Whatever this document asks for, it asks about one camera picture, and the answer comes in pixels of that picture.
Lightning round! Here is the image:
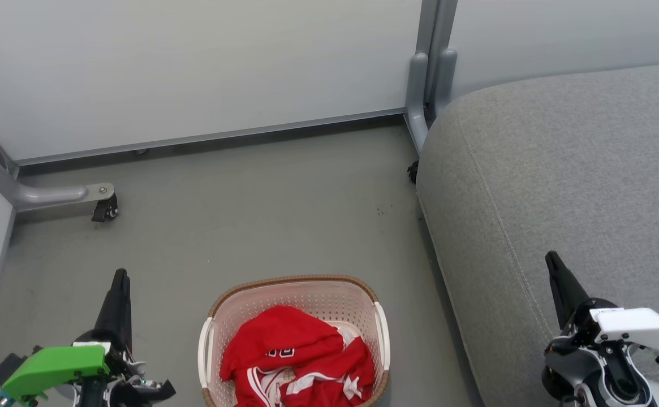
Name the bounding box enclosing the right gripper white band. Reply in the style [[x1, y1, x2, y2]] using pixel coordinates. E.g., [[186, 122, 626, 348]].
[[545, 252, 659, 367]]

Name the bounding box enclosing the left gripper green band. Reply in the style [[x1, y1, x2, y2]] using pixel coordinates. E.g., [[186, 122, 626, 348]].
[[0, 269, 144, 407]]

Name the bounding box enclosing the red and white garment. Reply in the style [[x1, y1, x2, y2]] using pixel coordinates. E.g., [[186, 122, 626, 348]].
[[219, 305, 376, 407]]

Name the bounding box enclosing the grey fabric sofa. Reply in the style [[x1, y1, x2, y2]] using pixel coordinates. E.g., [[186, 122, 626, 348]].
[[416, 61, 659, 407]]

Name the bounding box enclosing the grey partition foot with plate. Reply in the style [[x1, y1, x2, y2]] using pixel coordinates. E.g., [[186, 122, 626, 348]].
[[0, 113, 116, 213]]

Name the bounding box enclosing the white laundry basket wicker rim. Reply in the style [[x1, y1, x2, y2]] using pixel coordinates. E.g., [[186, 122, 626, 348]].
[[197, 275, 391, 407]]

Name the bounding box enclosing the black caster wheel with bracket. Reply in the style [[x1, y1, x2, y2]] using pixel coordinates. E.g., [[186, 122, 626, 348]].
[[91, 194, 119, 223]]

